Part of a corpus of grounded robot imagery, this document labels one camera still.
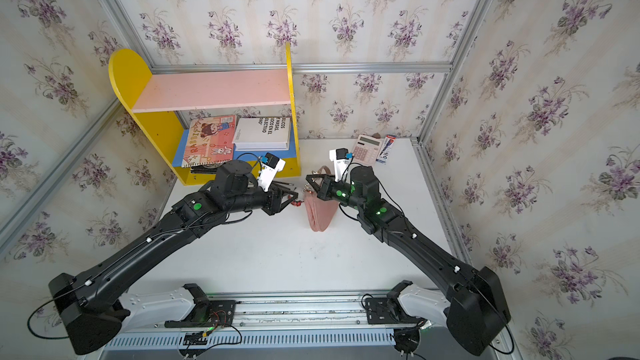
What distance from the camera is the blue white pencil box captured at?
3.73 ft

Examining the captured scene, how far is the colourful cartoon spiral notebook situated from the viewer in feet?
3.11

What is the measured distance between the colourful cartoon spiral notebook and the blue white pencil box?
658mm
